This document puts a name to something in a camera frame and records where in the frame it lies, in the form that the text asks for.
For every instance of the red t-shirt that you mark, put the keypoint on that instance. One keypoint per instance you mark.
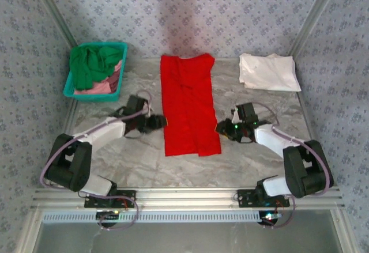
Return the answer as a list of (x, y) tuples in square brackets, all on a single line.
[(187, 106)]

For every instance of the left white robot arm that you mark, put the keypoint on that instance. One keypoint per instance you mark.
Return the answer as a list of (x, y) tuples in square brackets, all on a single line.
[(103, 132)]

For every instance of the left control board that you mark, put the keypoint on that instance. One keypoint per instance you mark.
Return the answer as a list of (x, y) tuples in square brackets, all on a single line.
[(108, 217)]

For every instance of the folded white t-shirt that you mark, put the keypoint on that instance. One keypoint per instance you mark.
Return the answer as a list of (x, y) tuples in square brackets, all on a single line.
[(271, 71)]

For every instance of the aluminium mounting rail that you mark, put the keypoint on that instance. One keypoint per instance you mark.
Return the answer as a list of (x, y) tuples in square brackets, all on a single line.
[(187, 196)]

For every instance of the right control board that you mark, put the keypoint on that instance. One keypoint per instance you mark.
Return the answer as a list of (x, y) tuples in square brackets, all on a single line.
[(269, 218)]

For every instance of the pink t-shirt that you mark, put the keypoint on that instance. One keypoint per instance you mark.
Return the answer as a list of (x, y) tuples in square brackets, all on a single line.
[(95, 88)]

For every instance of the aluminium frame post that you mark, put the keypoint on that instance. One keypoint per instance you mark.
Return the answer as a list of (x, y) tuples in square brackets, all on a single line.
[(54, 8), (314, 11)]

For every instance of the control board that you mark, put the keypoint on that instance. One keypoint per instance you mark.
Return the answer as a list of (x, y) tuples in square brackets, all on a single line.
[(108, 217), (269, 218)]

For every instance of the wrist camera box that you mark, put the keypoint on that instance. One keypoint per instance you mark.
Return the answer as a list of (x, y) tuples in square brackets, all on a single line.
[(225, 127), (157, 122)]

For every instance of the teal plastic laundry basket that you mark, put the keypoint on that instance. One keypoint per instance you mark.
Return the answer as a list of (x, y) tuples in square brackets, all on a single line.
[(86, 98)]

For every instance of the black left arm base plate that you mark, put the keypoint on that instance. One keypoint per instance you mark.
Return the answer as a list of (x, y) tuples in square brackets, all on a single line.
[(127, 199)]

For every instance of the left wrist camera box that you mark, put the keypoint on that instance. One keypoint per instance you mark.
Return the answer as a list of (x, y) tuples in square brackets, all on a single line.
[(157, 122)]

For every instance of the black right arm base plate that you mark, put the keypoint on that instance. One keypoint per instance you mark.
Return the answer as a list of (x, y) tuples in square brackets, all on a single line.
[(248, 198)]

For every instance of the green t-shirt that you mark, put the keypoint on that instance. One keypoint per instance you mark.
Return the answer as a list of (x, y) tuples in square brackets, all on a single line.
[(86, 65)]

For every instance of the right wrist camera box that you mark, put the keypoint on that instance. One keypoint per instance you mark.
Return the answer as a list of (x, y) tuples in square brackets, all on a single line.
[(225, 127)]

